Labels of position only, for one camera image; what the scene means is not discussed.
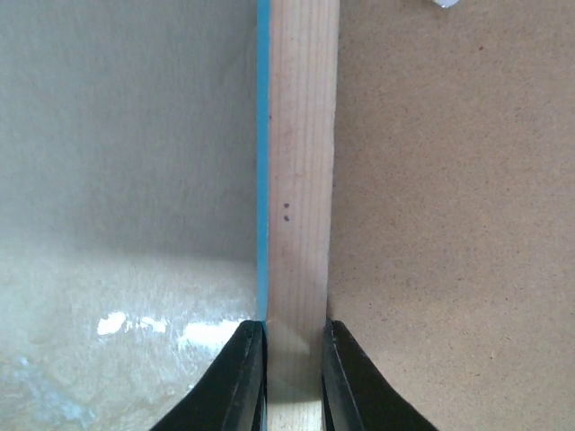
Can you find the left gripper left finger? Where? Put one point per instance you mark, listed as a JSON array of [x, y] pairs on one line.
[[231, 394]]

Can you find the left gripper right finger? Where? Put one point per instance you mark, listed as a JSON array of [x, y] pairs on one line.
[[355, 394]]

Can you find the teal wooden picture frame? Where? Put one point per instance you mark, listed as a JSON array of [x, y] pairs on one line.
[[452, 244]]

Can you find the metal frame clip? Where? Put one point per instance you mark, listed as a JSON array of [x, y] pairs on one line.
[[445, 3]]

